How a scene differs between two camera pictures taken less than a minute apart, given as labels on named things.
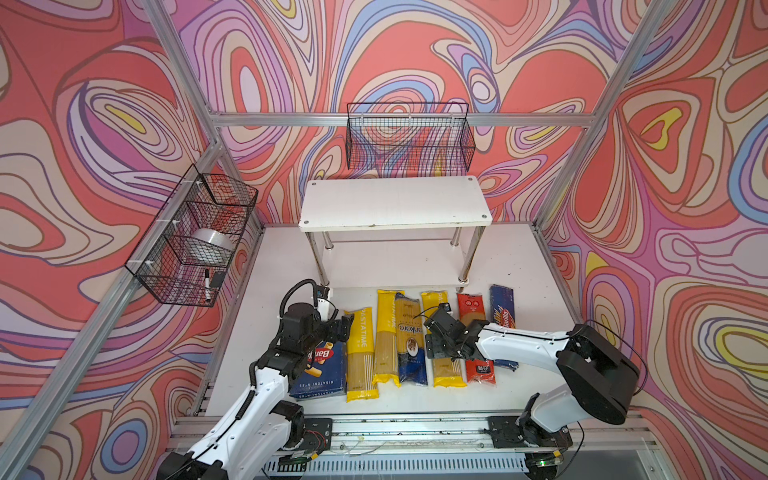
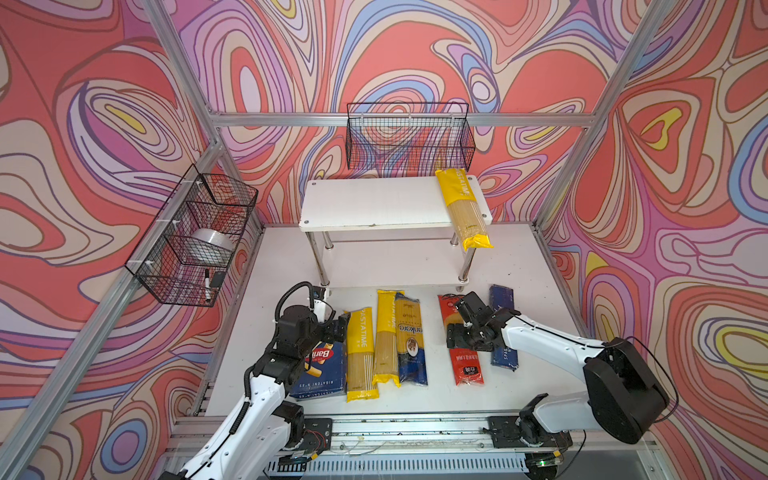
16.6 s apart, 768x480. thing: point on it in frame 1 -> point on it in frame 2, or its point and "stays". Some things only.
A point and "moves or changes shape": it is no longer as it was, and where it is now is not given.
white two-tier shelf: x=394 y=233 stays
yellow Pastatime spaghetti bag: x=448 y=373 -> x=460 y=200
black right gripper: x=433 y=348 -> x=454 y=335
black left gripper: x=343 y=329 stays
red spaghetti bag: x=471 y=307 moves or changes shape
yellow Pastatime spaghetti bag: x=362 y=374 stays
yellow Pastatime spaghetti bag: x=386 y=362 stays
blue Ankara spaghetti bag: x=410 y=340 stays
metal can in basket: x=205 y=239 stays
